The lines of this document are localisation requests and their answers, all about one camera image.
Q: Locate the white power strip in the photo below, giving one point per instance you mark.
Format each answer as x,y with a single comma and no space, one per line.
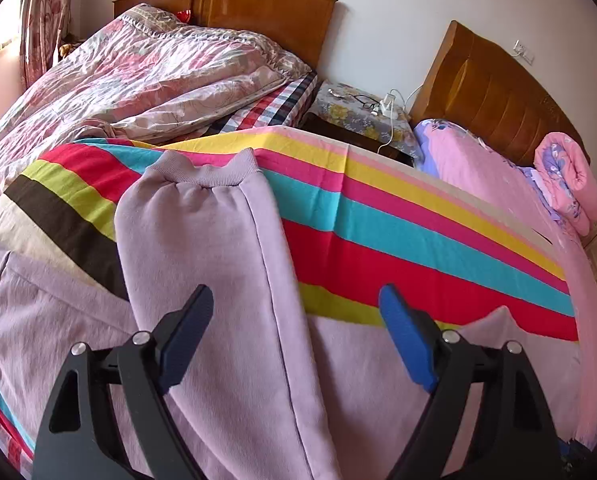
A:
388,105

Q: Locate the plaid bed sheet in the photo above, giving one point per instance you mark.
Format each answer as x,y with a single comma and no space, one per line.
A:
278,105

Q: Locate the plain wooden headboard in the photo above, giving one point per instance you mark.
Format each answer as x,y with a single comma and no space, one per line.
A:
278,20

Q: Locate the pink floral curtain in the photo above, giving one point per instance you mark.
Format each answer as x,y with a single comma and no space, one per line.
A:
48,15

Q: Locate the pink floral quilt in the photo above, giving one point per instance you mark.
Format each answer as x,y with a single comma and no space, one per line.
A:
128,70

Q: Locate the dark wooden nightstand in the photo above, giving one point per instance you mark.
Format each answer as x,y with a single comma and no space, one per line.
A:
338,132

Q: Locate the pink floral bed sheet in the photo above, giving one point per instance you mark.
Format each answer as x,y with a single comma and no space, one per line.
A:
478,165

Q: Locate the black eyeglasses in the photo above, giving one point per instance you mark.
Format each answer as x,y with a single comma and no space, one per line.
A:
366,101

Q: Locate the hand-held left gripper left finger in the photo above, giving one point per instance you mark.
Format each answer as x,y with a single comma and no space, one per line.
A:
188,330

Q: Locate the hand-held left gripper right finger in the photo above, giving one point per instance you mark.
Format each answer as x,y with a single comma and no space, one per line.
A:
408,342

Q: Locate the white wall socket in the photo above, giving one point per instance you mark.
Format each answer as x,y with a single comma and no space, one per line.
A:
523,52

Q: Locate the lilac sweatshirt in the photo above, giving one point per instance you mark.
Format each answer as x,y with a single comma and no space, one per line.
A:
218,260

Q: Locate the rolled pink quilt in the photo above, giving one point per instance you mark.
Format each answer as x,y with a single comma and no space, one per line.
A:
568,180

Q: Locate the rainbow striped bed sheet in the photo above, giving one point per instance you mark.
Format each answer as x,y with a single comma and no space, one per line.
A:
403,240

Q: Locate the small red object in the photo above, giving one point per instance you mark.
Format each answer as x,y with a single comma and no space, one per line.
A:
184,15

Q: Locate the ribbed wooden headboard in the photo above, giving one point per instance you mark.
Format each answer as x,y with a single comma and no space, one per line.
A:
488,95

